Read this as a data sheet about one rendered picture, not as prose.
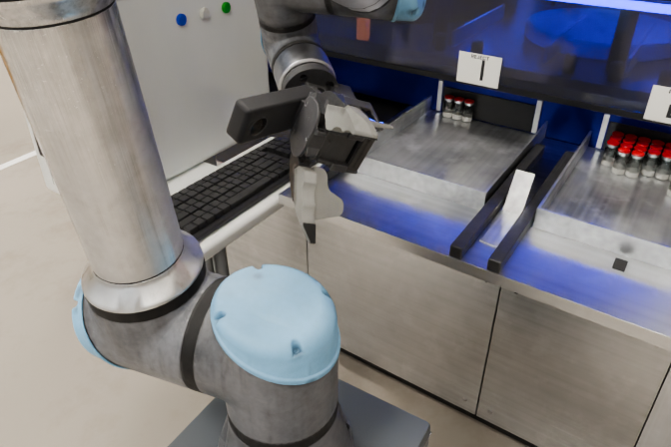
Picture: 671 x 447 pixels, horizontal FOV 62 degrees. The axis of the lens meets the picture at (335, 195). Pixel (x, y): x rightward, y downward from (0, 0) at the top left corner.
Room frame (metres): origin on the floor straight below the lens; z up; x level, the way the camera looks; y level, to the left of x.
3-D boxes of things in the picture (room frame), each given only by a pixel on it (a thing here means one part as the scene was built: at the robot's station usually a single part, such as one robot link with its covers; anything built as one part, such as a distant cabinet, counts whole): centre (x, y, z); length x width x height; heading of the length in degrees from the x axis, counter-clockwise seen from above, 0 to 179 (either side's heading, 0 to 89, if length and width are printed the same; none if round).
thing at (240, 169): (0.97, 0.19, 0.82); 0.40 x 0.14 x 0.02; 146
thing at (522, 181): (0.73, -0.27, 0.91); 0.14 x 0.03 x 0.06; 146
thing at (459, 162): (0.97, -0.23, 0.90); 0.34 x 0.26 x 0.04; 146
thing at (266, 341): (0.39, 0.06, 0.96); 0.13 x 0.12 x 0.14; 70
